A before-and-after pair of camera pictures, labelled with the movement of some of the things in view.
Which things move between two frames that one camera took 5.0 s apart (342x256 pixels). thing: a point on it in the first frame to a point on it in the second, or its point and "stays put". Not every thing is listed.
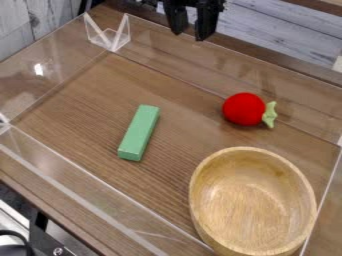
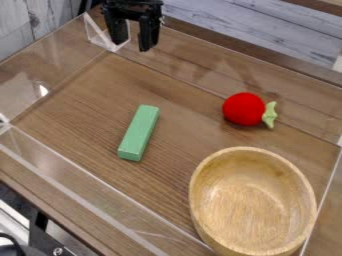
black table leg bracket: [44, 243] stays put
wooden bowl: [252, 201] stays put
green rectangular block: [140, 132] stays put
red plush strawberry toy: [247, 109] stays put
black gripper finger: [208, 15] to [149, 31]
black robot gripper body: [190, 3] to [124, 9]
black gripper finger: [177, 15] to [118, 28]
